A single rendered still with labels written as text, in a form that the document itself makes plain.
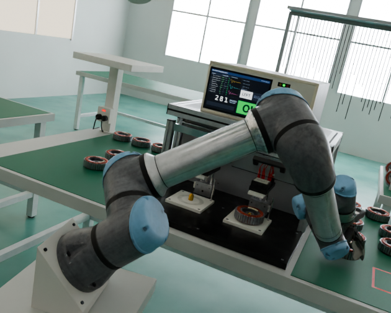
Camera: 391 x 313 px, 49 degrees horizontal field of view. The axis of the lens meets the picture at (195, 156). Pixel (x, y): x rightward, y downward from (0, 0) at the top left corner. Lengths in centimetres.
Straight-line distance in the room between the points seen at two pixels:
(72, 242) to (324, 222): 61
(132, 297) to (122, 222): 25
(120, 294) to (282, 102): 61
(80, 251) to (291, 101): 58
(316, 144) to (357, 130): 701
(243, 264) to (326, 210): 43
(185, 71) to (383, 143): 389
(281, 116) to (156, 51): 805
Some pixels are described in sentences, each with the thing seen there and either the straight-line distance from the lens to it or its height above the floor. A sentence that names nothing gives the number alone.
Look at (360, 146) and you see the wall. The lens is 799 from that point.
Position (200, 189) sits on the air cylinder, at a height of 79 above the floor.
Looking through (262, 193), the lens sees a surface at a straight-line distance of 165.
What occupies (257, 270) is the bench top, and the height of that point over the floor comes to 73.
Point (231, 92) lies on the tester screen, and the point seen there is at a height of 121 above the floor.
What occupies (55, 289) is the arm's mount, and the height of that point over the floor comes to 81.
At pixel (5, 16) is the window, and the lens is 693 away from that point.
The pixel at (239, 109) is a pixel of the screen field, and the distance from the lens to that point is 171.
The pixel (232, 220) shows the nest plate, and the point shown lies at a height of 78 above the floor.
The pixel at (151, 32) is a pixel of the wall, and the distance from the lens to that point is 906.
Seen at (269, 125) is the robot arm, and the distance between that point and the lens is 99.
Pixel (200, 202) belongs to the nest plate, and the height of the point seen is 78.
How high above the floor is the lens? 138
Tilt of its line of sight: 15 degrees down
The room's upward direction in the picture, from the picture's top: 11 degrees clockwise
